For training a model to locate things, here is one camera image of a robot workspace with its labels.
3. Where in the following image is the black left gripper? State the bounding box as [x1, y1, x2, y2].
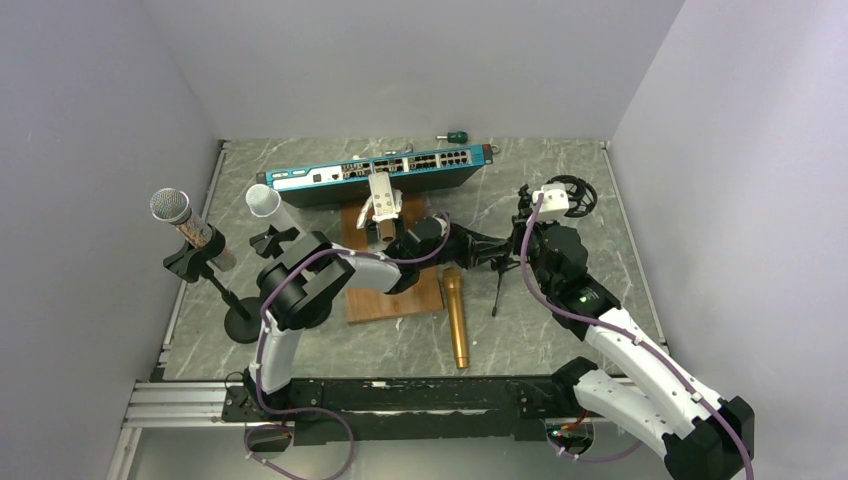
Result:
[418, 223, 507, 271]

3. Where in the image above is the gold microphone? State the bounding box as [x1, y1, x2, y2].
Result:
[442, 267, 470, 369]

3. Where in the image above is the black tripod shock-mount stand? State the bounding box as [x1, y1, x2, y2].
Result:
[491, 174, 598, 317]

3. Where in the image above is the white microphone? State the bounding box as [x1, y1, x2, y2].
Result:
[245, 184, 305, 239]

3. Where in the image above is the glitter mesh-head microphone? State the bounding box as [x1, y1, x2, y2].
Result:
[149, 187, 237, 272]

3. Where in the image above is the black round-base stand with clip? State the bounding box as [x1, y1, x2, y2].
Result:
[249, 225, 301, 259]

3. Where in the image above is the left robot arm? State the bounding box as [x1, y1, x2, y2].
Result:
[244, 213, 515, 420]

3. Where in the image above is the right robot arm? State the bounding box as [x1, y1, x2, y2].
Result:
[515, 191, 755, 479]

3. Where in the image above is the wooden board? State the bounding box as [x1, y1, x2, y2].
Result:
[340, 193, 445, 325]

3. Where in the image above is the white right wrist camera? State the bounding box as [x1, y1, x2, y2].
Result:
[531, 182, 570, 222]

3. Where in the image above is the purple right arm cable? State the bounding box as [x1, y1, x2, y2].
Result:
[518, 192, 757, 480]

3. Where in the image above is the green-handled screwdriver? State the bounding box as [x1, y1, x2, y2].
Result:
[435, 131, 469, 144]

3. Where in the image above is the blue network switch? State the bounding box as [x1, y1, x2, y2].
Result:
[255, 143, 500, 208]

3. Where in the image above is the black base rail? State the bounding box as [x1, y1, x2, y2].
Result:
[221, 375, 588, 446]

